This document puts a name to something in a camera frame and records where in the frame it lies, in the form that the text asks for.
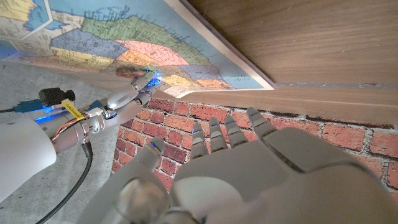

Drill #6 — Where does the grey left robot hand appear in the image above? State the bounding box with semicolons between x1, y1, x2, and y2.
76;107;398;224

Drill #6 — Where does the red brick printed backdrop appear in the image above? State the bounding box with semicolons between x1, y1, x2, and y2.
110;98;398;195

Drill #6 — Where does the colourful paper map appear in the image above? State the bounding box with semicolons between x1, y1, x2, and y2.
0;0;276;99

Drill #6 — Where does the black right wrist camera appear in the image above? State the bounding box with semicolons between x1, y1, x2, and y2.
14;87;76;114

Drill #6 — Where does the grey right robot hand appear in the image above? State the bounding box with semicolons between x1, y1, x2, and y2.
35;70;163;154

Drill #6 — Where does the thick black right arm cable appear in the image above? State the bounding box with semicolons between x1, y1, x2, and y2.
35;141;94;224

